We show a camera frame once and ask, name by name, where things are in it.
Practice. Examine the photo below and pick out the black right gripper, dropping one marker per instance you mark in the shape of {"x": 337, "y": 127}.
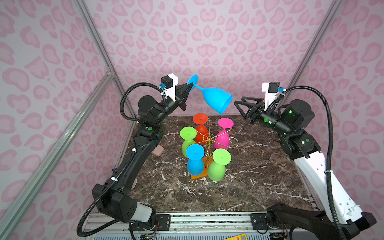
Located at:
{"x": 255, "y": 111}

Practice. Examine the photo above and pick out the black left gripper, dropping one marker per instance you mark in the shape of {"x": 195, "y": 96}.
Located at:
{"x": 179, "y": 101}

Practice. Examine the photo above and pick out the blue wine glass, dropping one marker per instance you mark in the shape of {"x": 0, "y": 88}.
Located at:
{"x": 195, "y": 163}
{"x": 218, "y": 99}

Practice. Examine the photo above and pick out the magenta wine glass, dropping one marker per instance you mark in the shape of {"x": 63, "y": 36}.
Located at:
{"x": 222, "y": 140}

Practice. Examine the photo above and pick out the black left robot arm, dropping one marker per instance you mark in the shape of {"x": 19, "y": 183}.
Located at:
{"x": 113, "y": 197}

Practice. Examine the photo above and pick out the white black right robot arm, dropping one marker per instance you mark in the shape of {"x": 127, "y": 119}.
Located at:
{"x": 339, "y": 214}

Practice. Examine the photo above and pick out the green wine glass back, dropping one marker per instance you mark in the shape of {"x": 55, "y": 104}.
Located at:
{"x": 188, "y": 134}

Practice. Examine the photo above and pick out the green wine glass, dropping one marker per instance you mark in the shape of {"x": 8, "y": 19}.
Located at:
{"x": 188, "y": 134}
{"x": 217, "y": 168}

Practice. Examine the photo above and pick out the red wine glass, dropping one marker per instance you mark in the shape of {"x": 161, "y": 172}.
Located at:
{"x": 202, "y": 131}

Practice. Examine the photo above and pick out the blue wine glass front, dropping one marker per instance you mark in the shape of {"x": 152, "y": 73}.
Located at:
{"x": 195, "y": 163}

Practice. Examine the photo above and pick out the green wine glass front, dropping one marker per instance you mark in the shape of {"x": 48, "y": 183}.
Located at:
{"x": 217, "y": 168}

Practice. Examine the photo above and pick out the pink rectangular case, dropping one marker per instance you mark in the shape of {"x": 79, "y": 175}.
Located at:
{"x": 158, "y": 151}

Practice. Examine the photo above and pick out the pink pen cup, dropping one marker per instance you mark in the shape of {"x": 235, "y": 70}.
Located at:
{"x": 134, "y": 183}

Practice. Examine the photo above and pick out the yellow plastic object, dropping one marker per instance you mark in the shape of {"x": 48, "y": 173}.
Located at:
{"x": 238, "y": 237}

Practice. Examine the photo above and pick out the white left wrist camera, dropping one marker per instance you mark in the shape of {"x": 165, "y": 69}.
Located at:
{"x": 168, "y": 85}

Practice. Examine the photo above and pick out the gold wire glass rack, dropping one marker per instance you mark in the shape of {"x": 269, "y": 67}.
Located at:
{"x": 208, "y": 156}

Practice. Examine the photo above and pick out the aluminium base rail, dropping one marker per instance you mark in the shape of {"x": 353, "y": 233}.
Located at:
{"x": 203, "y": 226}

